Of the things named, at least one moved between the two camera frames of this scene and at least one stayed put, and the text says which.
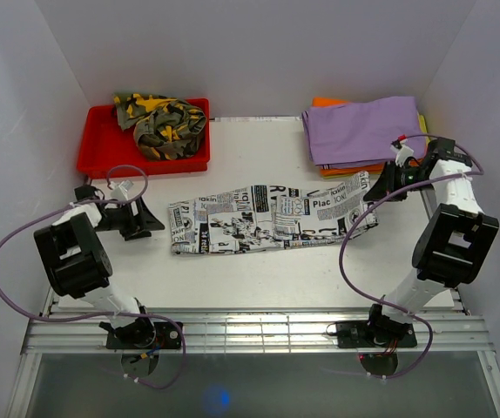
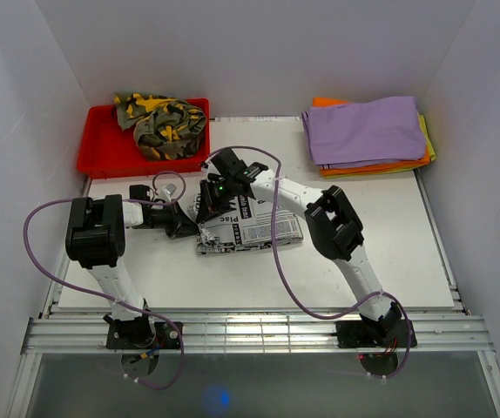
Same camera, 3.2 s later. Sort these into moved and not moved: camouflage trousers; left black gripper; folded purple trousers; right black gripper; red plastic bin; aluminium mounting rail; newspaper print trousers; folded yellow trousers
Moved: left black gripper; right black gripper; newspaper print trousers
Not moved: camouflage trousers; aluminium mounting rail; folded yellow trousers; red plastic bin; folded purple trousers
